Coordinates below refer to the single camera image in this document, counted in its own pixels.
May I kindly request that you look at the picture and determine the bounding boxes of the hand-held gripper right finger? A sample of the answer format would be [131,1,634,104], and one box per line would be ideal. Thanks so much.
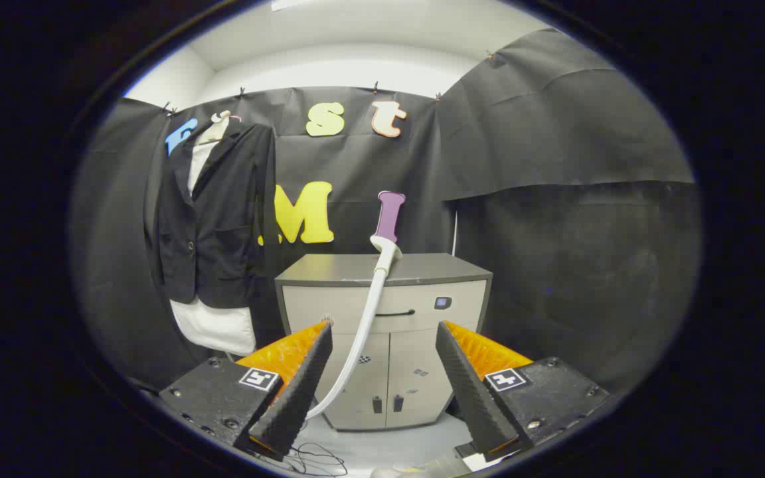
[436,321,612,463]

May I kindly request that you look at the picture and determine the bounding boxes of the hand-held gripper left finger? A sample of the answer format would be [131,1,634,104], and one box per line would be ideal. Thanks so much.
[159,321,334,462]

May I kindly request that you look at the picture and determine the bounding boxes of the white shirt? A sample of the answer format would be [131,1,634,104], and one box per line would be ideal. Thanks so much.
[170,136,258,357]

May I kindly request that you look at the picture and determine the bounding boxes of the white garment steamer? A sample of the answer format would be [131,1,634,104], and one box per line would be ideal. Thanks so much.
[304,234,403,420]

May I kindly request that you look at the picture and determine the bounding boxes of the black suit jacket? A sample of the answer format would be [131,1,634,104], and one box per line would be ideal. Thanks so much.
[145,118,277,309]

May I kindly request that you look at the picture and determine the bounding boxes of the white clothes hanger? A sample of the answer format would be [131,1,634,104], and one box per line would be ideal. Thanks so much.
[198,110,232,145]

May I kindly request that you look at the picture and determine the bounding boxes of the grey cabinet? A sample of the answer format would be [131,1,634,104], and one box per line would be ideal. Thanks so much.
[274,252,493,431]

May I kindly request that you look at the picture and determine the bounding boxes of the black backdrop cloth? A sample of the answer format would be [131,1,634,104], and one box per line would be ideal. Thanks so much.
[70,27,702,399]

